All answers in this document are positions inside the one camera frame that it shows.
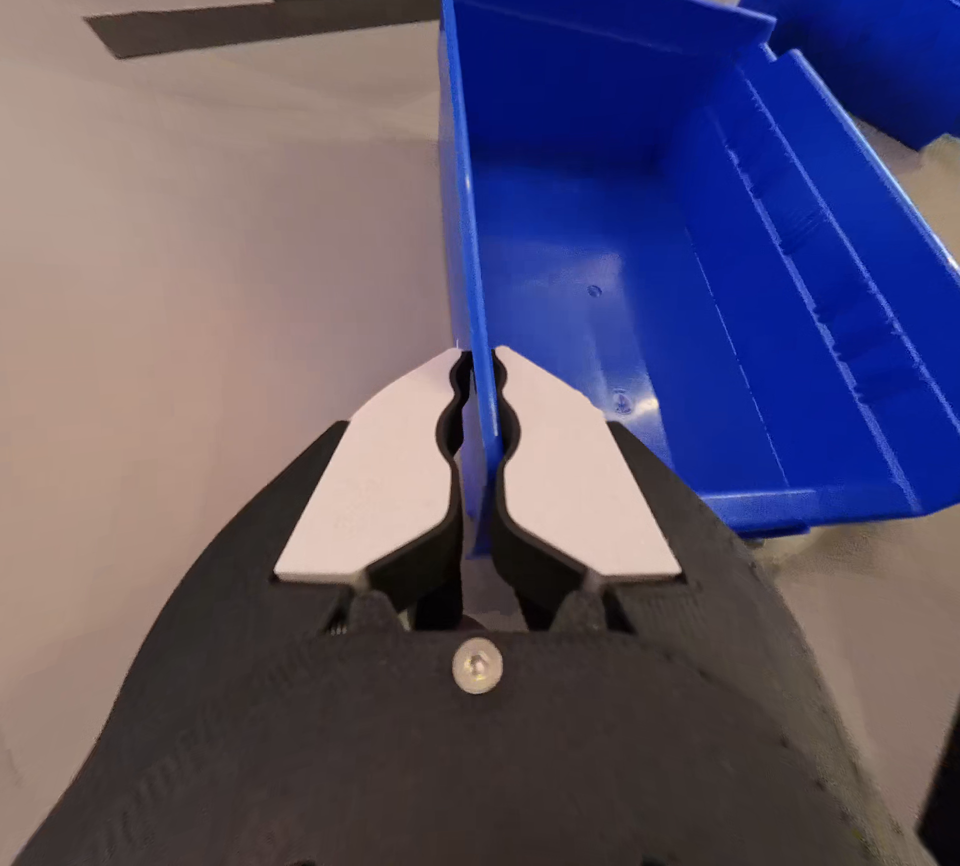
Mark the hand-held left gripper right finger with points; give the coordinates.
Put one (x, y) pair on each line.
(585, 498)

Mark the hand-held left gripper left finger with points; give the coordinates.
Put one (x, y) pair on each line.
(367, 498)

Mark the blue plastic bin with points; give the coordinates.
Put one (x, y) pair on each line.
(862, 18)
(600, 243)

